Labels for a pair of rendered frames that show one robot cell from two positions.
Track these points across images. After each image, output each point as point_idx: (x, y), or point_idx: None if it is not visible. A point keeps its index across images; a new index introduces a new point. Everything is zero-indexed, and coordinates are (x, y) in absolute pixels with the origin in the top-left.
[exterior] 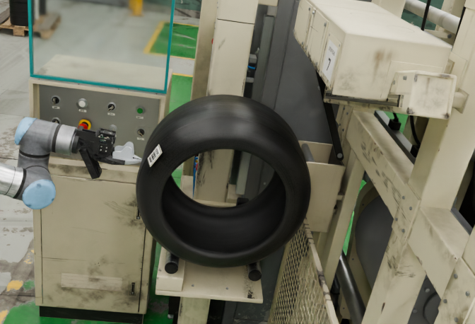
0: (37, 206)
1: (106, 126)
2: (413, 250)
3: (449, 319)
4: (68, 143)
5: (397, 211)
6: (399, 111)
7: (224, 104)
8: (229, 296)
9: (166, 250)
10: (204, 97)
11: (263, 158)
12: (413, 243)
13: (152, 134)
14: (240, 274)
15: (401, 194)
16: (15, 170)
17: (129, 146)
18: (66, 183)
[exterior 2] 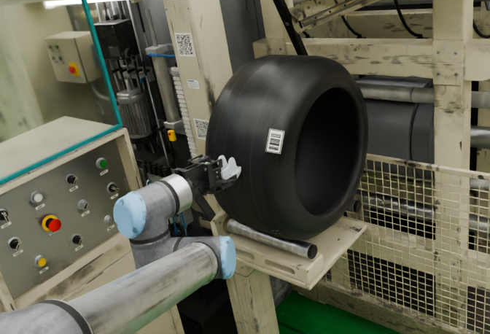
0: (233, 269)
1: (74, 207)
2: (478, 79)
3: None
4: (189, 190)
5: (435, 68)
6: None
7: (274, 63)
8: (349, 241)
9: (273, 253)
10: (241, 74)
11: (343, 85)
12: (473, 74)
13: (221, 140)
14: None
15: (429, 54)
16: (196, 246)
17: (222, 161)
18: None
